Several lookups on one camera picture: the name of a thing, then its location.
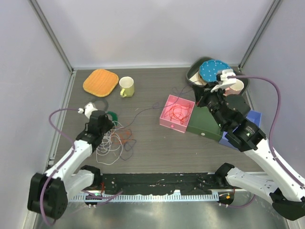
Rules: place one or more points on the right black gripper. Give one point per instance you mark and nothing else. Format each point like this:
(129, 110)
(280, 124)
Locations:
(200, 98)

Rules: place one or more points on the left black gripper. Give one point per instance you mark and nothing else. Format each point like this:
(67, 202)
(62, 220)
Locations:
(109, 125)

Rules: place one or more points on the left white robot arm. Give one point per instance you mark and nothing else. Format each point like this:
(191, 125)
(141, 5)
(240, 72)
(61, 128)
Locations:
(50, 191)

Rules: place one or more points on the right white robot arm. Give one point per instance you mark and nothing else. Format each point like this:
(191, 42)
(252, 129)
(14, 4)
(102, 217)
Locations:
(285, 192)

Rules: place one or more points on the white square board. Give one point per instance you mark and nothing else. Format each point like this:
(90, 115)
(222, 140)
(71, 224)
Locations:
(197, 79)

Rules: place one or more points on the blue dotted plate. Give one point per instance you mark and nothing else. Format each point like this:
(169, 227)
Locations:
(209, 70)

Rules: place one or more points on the dark green tray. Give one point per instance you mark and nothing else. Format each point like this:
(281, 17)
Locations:
(195, 68)

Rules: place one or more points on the green drawer box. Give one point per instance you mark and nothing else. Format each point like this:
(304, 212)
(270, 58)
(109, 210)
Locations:
(202, 123)

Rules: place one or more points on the pink drawer box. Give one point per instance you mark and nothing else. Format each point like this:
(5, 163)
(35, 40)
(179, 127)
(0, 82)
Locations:
(176, 113)

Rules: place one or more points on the pink mug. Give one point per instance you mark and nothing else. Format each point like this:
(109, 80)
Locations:
(235, 88)

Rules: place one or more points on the orange square plate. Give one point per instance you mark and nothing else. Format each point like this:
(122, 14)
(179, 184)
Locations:
(100, 82)

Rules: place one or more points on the yellow-green mug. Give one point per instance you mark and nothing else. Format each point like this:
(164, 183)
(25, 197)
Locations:
(127, 86)

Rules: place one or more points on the blue drawer box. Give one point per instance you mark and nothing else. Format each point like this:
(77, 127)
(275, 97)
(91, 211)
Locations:
(253, 116)

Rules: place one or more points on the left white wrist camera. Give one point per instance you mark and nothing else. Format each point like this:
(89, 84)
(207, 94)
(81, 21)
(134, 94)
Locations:
(87, 110)

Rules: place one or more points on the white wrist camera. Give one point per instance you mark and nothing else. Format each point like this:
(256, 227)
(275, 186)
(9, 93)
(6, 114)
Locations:
(87, 110)
(225, 79)

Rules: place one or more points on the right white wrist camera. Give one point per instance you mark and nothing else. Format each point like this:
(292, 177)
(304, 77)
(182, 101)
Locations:
(225, 79)

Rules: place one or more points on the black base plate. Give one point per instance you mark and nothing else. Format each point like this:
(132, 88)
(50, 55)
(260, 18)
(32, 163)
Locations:
(159, 183)

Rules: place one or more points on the white cable duct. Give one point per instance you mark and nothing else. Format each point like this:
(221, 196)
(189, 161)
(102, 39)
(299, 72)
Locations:
(175, 197)

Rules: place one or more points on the right aluminium frame post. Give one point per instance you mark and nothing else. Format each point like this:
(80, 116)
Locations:
(260, 31)

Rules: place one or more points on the aluminium frame post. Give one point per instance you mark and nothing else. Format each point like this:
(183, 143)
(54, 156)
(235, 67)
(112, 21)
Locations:
(48, 29)
(260, 31)

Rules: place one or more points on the left aluminium frame post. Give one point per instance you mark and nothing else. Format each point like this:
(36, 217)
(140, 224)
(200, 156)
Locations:
(48, 29)

